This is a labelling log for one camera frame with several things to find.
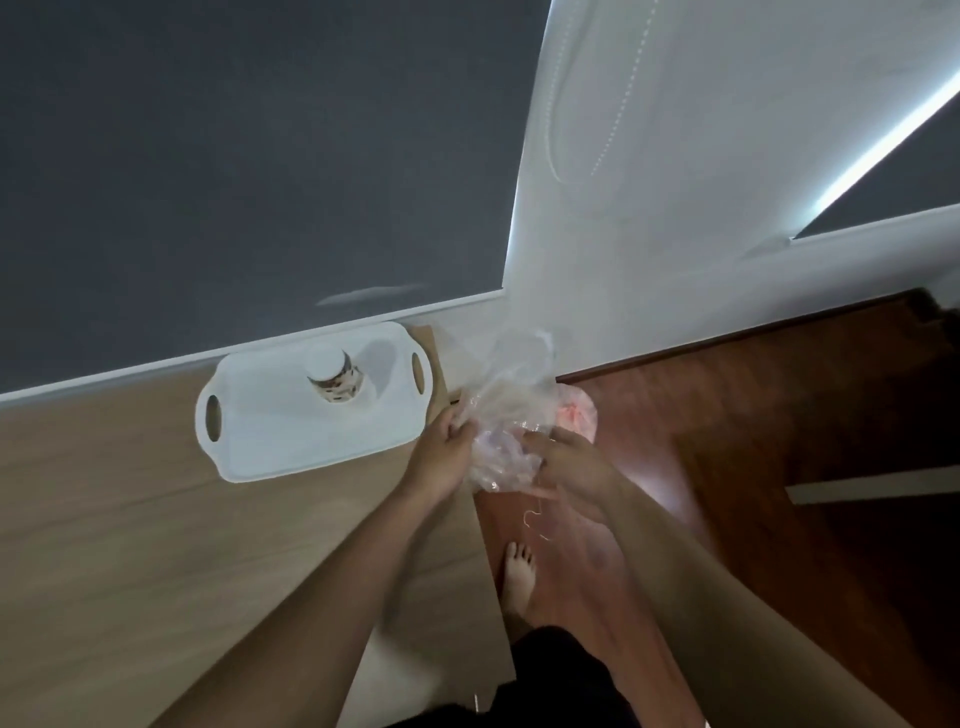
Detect person's bare foot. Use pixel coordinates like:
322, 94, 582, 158
498, 541, 538, 624

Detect person's left hand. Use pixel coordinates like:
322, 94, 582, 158
405, 405, 480, 505

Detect white beaded blind cord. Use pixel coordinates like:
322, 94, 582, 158
547, 0, 661, 183

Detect person's black shorts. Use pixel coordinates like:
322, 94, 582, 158
390, 626, 642, 728

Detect white plastic tray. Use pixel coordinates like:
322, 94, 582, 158
195, 321, 434, 483

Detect grey roller blind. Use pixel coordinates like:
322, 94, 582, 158
0, 0, 552, 395

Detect pink lined waste bin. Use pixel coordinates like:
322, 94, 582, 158
553, 384, 597, 436

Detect person's left forearm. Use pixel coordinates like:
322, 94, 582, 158
150, 483, 451, 728

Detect patterned jar with white lid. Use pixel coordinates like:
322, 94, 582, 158
306, 346, 366, 405

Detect person's right hand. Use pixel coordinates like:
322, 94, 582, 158
521, 426, 625, 526

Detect clear plastic bag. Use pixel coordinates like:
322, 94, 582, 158
448, 327, 562, 498

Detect person's right forearm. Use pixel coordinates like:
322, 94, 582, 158
600, 480, 912, 728

